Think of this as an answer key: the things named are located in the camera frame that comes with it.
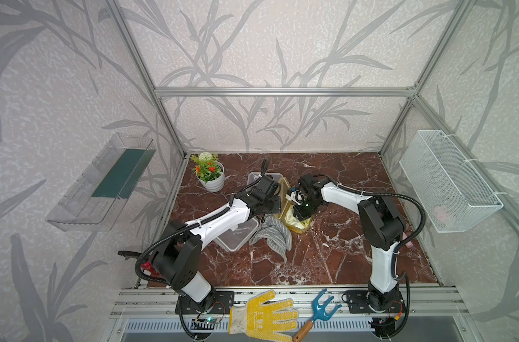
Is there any clear plastic lunch box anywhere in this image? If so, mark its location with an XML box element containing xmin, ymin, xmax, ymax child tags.
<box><xmin>247</xmin><ymin>172</ymin><xmax>282</xmax><ymax>192</ymax></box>

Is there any grey striped cleaning cloth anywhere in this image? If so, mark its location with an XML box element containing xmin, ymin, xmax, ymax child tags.
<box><xmin>248</xmin><ymin>214</ymin><xmax>292</xmax><ymax>263</ymax></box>

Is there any clear lunch box lid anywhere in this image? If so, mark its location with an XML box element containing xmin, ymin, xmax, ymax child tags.
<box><xmin>214</xmin><ymin>218</ymin><xmax>260</xmax><ymax>252</ymax></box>

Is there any green yellow cloth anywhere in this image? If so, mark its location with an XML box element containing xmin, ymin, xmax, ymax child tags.
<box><xmin>284</xmin><ymin>206</ymin><xmax>305</xmax><ymax>230</ymax></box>

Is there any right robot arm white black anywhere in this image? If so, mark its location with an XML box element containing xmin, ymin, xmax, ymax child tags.
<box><xmin>286</xmin><ymin>175</ymin><xmax>426</xmax><ymax>313</ymax></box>

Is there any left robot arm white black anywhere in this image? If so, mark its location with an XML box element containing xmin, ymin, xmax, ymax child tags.
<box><xmin>134</xmin><ymin>183</ymin><xmax>281</xmax><ymax>306</ymax></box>

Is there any white flower pot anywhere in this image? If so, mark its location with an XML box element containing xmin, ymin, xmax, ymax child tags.
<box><xmin>197</xmin><ymin>161</ymin><xmax>225</xmax><ymax>192</ymax></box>

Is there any green artificial plant with flowers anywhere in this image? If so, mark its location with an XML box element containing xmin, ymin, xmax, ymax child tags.
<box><xmin>190</xmin><ymin>152</ymin><xmax>223</xmax><ymax>183</ymax></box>

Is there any teal garden hand fork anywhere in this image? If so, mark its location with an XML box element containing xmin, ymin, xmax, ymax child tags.
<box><xmin>292</xmin><ymin>289</ymin><xmax>342</xmax><ymax>342</ymax></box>

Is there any yellow work glove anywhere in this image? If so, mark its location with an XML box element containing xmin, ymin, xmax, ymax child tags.
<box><xmin>228</xmin><ymin>290</ymin><xmax>299</xmax><ymax>342</ymax></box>

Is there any red black spray bottle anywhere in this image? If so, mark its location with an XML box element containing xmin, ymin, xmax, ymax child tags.
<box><xmin>117</xmin><ymin>250</ymin><xmax>160</xmax><ymax>276</ymax></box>

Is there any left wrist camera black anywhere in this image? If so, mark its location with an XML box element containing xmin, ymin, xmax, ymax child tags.
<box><xmin>256</xmin><ymin>158</ymin><xmax>279</xmax><ymax>195</ymax></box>

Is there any white wire mesh basket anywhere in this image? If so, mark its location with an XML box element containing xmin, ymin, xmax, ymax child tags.
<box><xmin>400</xmin><ymin>130</ymin><xmax>503</xmax><ymax>234</ymax></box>

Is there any clear acrylic wall shelf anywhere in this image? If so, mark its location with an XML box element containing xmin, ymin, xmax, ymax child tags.
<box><xmin>46</xmin><ymin>133</ymin><xmax>156</xmax><ymax>232</ymax></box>

